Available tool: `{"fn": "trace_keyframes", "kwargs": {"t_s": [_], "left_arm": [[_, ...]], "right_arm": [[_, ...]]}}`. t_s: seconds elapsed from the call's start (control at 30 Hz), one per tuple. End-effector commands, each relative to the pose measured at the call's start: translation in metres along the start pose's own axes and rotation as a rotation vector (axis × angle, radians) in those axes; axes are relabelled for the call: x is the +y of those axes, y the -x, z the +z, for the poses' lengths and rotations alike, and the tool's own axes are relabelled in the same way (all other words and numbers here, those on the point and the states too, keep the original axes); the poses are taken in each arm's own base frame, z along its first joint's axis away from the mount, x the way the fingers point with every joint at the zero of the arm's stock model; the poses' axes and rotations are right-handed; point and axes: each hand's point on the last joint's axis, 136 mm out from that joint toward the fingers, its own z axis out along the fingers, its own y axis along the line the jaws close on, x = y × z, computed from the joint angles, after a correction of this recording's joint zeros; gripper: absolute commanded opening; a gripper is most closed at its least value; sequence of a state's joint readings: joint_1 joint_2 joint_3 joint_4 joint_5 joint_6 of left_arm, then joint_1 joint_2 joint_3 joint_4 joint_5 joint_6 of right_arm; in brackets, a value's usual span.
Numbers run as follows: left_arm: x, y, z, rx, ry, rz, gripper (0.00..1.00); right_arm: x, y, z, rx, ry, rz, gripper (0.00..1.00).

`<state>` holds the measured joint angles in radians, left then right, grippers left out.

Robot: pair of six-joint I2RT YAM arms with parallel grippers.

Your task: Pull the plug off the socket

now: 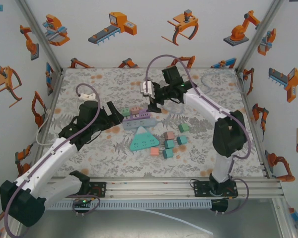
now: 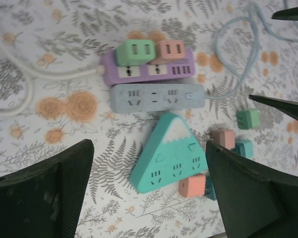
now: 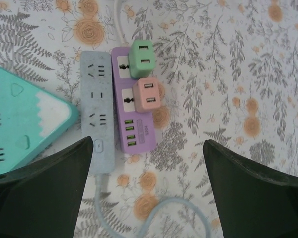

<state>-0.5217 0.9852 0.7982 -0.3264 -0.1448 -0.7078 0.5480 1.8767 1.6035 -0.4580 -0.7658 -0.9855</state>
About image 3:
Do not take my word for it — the mint green USB adapter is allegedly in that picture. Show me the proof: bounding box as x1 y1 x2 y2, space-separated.
128 39 156 79

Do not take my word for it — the blue-grey power strip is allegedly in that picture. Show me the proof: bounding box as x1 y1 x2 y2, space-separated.
79 51 115 174

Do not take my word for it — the white power strip cable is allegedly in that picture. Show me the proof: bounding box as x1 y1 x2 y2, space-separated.
115 0 129 48

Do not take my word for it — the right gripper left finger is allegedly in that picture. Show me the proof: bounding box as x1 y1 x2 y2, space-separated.
0 135 93 238

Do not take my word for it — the floral tablecloth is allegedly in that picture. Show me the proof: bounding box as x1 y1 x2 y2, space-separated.
0 0 298 238

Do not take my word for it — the purple power strip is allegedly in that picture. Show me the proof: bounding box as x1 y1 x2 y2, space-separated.
111 46 156 154

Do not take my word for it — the teal triangular power strip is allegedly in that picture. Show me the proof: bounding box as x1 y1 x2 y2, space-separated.
0 61 80 179

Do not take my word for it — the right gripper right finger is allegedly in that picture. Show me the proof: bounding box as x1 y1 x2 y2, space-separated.
203 138 298 238

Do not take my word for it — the pale pink USB adapter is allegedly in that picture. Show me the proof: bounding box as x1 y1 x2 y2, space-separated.
132 76 162 114

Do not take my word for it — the light blue power strip cable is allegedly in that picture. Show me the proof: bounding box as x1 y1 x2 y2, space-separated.
94 172 212 238

